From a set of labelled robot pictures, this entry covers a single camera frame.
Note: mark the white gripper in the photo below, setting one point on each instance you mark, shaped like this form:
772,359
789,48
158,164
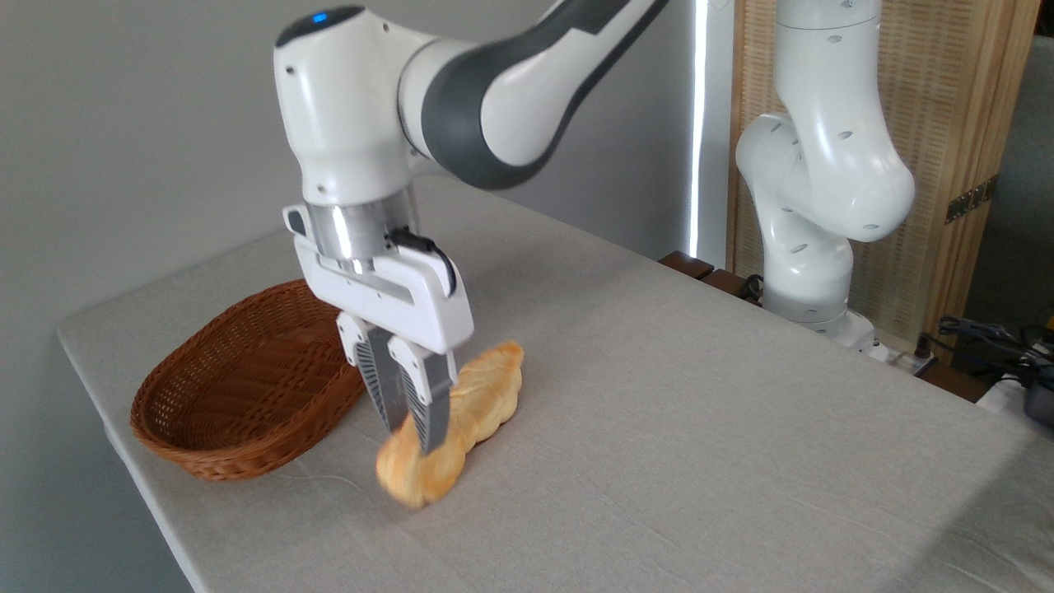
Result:
403,301

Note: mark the small round bread roll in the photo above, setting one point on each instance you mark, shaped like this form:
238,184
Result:
416,473

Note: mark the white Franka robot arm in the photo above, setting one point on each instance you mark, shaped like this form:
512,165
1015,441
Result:
370,99

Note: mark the long braided bread loaf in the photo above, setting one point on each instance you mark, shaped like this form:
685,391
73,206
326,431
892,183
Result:
492,387

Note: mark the brown wicker basket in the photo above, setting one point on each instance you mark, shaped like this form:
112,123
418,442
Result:
230,395

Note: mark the grey tablecloth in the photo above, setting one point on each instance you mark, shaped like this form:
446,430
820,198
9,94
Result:
659,428

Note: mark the dark brown wooden block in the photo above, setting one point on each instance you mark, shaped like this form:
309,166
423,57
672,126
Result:
687,264

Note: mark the white power strip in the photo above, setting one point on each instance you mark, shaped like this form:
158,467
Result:
902,358

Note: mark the metal screen hinge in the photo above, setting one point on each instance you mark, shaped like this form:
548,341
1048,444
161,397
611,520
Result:
972,200

